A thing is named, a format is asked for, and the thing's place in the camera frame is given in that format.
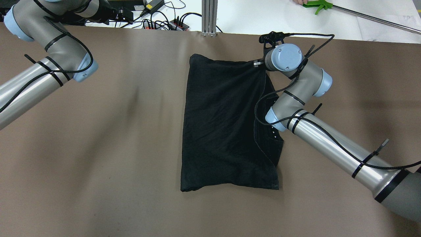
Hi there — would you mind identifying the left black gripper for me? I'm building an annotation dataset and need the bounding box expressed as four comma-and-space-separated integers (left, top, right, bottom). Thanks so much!
99, 5, 134, 25

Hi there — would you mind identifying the black t-shirt with logo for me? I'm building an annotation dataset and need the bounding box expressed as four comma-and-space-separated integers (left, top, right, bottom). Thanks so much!
180, 54, 284, 192

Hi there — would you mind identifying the black power adapter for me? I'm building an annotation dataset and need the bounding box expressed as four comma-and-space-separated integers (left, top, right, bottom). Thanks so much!
129, 0, 164, 13

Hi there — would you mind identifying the power strip with red switches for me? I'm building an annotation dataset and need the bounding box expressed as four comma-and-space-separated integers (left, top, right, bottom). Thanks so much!
169, 18, 190, 31

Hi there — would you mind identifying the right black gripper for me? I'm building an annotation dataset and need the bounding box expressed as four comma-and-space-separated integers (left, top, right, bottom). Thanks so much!
254, 59, 267, 69

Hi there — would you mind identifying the green handled reach grabber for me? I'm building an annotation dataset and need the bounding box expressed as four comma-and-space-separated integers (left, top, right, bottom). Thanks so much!
302, 0, 421, 35

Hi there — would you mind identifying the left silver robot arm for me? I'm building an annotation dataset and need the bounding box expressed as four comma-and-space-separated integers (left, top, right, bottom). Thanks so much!
1, 0, 134, 129

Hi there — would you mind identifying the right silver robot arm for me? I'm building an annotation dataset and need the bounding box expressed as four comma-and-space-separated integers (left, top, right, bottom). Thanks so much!
254, 43, 421, 222

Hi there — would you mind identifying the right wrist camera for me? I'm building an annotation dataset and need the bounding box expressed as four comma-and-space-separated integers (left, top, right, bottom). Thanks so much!
259, 31, 292, 47

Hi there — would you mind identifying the aluminium frame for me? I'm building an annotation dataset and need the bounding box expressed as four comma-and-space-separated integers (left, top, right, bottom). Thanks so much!
201, 0, 218, 37

